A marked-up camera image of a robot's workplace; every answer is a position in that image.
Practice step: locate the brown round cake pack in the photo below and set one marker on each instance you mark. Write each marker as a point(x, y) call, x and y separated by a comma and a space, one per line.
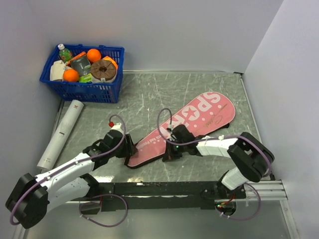
point(103, 72)

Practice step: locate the orange fruit front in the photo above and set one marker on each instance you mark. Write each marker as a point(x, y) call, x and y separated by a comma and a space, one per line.
point(70, 75)

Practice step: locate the white shuttlecock tube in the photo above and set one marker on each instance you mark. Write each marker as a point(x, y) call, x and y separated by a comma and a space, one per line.
point(60, 136)

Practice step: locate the orange flat box rear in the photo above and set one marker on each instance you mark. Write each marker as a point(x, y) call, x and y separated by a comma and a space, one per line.
point(75, 57)

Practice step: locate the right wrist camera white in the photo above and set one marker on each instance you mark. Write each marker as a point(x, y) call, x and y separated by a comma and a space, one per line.
point(169, 129)

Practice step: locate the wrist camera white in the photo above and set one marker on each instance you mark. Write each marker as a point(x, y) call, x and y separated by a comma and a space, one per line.
point(116, 126)
point(169, 129)

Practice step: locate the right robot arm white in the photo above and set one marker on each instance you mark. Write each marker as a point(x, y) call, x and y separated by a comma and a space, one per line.
point(252, 159)

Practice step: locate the orange fruit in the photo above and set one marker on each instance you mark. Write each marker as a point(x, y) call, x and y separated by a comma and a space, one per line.
point(70, 75)
point(94, 55)

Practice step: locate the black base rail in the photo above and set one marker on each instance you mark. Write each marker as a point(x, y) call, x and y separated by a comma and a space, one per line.
point(162, 195)

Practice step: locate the pink racket bag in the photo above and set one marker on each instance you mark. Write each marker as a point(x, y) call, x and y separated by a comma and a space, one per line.
point(205, 114)

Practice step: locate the cream paper bag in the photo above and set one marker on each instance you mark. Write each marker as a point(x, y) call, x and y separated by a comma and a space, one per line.
point(57, 70)

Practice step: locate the orange fruit rear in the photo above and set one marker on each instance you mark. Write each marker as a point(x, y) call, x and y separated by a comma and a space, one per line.
point(94, 55)

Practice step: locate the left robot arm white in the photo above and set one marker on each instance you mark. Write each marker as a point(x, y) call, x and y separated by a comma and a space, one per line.
point(34, 196)

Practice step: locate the green drink bottle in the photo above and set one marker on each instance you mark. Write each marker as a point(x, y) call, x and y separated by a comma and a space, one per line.
point(64, 53)

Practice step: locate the green small box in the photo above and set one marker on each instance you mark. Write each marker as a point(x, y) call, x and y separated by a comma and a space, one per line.
point(85, 78)

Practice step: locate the orange snack box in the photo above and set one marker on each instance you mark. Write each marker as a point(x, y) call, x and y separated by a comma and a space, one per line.
point(108, 58)

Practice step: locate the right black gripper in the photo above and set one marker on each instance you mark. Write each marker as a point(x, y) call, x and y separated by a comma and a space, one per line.
point(170, 155)

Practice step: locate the blue plastic basket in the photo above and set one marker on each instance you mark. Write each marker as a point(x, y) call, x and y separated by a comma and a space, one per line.
point(86, 92)

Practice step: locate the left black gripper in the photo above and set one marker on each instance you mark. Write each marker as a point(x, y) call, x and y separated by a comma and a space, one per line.
point(129, 149)

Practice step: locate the black product box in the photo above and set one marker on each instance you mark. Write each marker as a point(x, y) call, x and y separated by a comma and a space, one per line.
point(82, 65)

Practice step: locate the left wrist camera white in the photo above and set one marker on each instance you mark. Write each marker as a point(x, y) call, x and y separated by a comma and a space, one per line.
point(116, 126)

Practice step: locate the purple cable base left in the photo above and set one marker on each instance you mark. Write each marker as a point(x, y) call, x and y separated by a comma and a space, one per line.
point(104, 224)

